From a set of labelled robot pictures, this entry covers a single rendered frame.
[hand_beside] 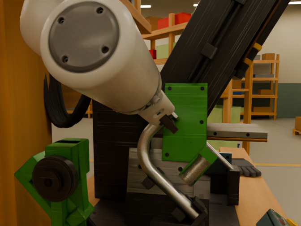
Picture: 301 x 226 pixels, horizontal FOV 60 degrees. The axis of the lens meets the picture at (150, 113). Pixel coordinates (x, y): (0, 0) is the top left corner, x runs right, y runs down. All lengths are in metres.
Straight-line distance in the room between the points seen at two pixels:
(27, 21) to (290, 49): 10.40
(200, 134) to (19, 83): 0.44
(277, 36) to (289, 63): 1.04
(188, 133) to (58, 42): 0.51
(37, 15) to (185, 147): 0.50
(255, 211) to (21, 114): 0.68
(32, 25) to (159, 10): 9.77
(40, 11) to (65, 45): 0.08
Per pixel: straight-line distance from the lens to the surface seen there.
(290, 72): 10.55
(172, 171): 0.71
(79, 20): 0.23
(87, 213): 0.51
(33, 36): 0.30
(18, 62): 0.59
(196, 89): 0.71
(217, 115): 3.47
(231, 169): 0.86
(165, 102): 0.38
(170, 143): 0.69
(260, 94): 9.66
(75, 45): 0.22
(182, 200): 0.66
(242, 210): 0.86
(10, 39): 0.58
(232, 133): 0.81
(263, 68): 10.23
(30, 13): 0.30
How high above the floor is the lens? 1.27
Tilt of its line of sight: 7 degrees down
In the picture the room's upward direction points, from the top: straight up
